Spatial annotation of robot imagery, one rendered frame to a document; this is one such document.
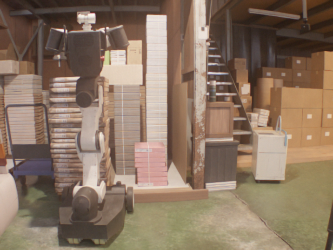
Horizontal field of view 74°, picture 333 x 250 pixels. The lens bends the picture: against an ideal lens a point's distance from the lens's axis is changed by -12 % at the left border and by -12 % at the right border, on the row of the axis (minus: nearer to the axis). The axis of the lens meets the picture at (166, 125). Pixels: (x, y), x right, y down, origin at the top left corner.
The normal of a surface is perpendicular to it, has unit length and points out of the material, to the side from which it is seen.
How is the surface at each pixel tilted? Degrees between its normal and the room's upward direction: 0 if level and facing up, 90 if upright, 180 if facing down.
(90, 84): 61
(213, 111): 90
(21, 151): 99
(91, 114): 70
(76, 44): 106
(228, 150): 90
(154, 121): 90
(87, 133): 56
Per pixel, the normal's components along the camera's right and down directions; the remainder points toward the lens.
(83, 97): 0.09, 0.39
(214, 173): 0.13, 0.13
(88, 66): 0.18, 0.61
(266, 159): -0.20, 0.12
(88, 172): 0.08, -0.18
